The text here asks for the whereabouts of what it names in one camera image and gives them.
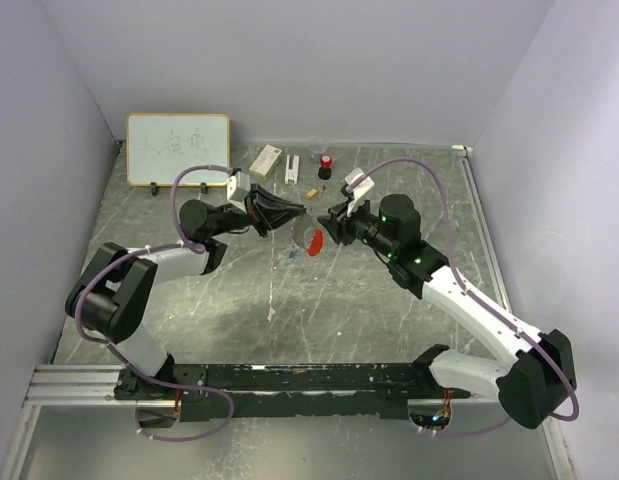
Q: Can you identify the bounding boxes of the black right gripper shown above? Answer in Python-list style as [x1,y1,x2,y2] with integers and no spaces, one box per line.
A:
[317,194,397,259]

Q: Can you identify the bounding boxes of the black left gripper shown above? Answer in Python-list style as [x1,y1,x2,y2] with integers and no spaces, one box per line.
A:
[210,182,306,238]

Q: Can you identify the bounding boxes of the yellow key tag with key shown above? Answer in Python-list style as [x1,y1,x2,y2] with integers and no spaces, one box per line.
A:
[305,185,326,199]

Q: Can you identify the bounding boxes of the metal key organizer red handle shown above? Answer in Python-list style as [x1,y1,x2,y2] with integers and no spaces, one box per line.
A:
[292,214,324,257]

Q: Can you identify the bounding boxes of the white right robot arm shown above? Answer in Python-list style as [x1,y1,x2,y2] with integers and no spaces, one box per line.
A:
[318,194,577,429]

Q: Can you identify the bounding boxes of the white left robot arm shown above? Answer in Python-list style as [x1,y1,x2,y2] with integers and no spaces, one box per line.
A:
[65,184,307,399]

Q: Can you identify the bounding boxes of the green white staples box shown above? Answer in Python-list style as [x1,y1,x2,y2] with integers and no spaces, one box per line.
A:
[249,145,282,180]

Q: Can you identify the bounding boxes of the white stapler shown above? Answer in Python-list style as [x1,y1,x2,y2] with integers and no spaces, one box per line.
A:
[285,155,300,185]

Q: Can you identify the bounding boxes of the red black stamp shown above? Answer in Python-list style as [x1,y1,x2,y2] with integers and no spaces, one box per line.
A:
[318,155,333,180]

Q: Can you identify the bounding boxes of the clear plastic cup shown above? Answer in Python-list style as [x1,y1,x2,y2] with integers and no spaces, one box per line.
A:
[309,138,328,162]

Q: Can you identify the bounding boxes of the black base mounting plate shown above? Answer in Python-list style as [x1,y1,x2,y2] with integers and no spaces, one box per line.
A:
[113,363,444,422]

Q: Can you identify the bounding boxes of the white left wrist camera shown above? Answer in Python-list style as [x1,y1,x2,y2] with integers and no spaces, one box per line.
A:
[226,171,251,212]

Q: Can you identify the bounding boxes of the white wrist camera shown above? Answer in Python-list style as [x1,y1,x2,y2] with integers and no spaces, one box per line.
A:
[226,171,251,212]
[344,167,375,217]

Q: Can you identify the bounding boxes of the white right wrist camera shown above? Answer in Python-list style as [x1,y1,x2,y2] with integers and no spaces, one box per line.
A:
[344,167,375,217]

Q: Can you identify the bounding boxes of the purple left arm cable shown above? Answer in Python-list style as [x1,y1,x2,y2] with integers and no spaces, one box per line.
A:
[73,162,240,442]

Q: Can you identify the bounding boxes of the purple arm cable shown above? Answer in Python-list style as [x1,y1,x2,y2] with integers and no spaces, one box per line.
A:
[73,162,240,442]
[346,157,580,437]

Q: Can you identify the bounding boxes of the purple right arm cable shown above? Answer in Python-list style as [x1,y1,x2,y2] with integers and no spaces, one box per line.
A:
[346,157,580,437]

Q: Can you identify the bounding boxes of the white board yellow frame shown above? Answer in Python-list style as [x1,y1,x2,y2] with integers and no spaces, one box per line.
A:
[126,113,230,187]

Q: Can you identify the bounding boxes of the aluminium right side rail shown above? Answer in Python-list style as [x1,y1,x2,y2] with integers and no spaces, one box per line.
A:
[452,145,511,313]

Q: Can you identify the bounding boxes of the aluminium rail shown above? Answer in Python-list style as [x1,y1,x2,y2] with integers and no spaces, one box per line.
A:
[452,145,511,313]
[23,361,554,407]

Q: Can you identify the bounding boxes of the aluminium front rail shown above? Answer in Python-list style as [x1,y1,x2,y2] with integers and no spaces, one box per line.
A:
[23,361,554,407]

